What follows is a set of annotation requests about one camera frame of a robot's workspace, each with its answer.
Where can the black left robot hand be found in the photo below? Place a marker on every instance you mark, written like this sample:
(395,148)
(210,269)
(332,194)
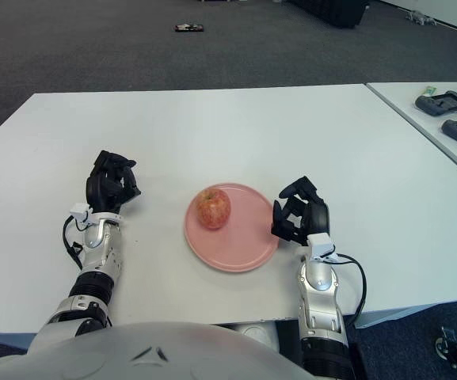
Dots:
(103,190)

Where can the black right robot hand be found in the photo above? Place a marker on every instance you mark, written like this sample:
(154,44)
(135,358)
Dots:
(317,217)

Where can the red apple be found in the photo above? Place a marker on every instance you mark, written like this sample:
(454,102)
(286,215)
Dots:
(212,210)

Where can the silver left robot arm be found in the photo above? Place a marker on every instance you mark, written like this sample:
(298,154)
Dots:
(101,253)

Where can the pink round plate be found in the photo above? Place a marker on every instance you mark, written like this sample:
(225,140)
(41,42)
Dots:
(236,249)

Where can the silver robot torso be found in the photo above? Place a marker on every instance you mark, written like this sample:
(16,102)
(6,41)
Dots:
(133,352)

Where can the small green packet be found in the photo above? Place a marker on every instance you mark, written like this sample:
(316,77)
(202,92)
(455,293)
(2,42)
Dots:
(431,90)

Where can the small dark flat floor object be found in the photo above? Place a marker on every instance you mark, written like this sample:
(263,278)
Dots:
(189,28)

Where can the black case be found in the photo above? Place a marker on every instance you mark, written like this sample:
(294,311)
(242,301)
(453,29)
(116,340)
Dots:
(335,12)

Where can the small grey toy robot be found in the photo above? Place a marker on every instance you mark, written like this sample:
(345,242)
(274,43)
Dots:
(420,17)

